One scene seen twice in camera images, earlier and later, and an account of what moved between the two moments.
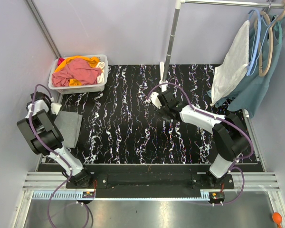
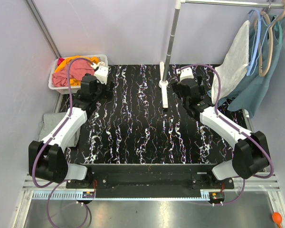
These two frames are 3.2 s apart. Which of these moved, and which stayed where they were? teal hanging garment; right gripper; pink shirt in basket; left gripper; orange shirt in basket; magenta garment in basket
Moved: right gripper; left gripper
Stayed: teal hanging garment; orange shirt in basket; magenta garment in basket; pink shirt in basket
